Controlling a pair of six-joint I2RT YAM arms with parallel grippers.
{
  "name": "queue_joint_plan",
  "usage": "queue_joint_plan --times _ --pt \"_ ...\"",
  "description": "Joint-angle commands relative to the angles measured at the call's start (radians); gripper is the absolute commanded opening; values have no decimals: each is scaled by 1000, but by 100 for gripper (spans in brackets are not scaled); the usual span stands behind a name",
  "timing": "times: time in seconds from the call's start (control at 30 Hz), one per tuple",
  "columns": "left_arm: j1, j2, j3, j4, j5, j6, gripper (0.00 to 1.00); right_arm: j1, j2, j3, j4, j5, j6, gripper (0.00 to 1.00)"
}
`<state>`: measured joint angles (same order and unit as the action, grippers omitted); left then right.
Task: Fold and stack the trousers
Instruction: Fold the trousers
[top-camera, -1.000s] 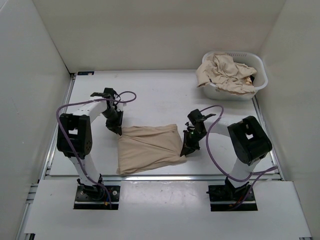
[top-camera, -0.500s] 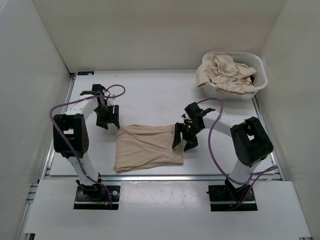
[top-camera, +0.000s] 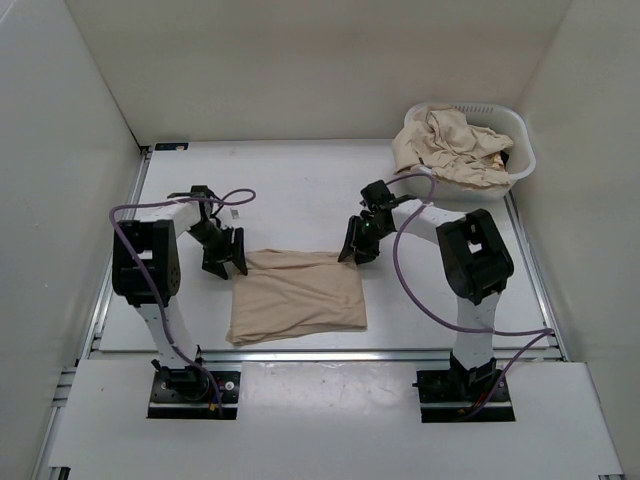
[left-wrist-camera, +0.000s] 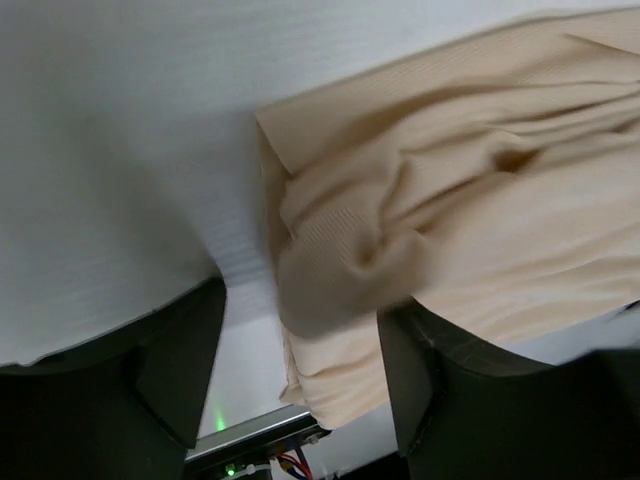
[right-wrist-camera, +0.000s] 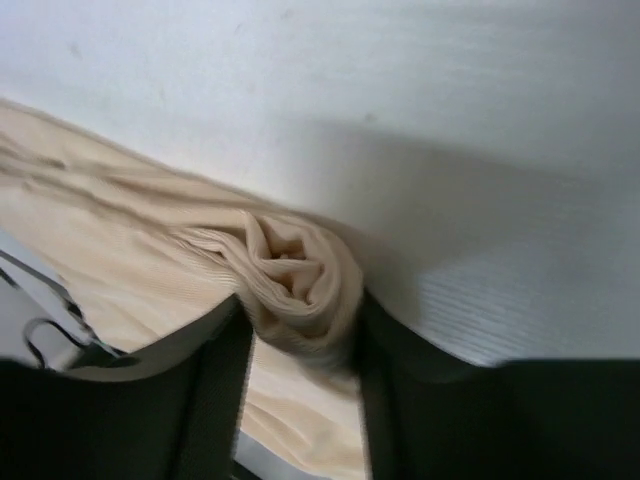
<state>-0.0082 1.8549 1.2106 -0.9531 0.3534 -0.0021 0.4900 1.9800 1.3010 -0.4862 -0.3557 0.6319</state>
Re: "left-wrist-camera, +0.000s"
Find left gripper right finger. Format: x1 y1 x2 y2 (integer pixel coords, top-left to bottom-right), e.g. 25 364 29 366
376 298 551 457

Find beige trousers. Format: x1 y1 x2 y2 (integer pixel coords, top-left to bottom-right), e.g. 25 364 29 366
256 6 639 429

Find front aluminium rail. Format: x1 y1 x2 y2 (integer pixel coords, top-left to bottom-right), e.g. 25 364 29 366
186 405 319 462

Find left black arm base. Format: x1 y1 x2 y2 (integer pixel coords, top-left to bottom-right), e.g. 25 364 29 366
182 435 341 479

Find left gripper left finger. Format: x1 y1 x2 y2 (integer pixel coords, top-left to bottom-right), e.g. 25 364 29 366
29 277 227 448

